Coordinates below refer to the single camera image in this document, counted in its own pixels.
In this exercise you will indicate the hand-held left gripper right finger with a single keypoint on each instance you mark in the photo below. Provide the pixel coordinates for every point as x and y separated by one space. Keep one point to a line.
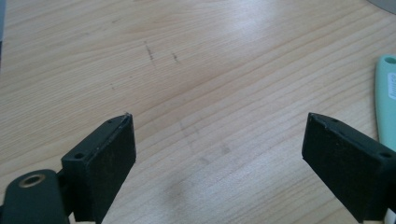
345 165

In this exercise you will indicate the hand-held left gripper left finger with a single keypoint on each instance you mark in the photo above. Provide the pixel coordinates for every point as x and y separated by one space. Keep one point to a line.
102 168

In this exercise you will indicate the grey round object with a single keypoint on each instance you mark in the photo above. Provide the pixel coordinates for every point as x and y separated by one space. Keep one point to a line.
384 4

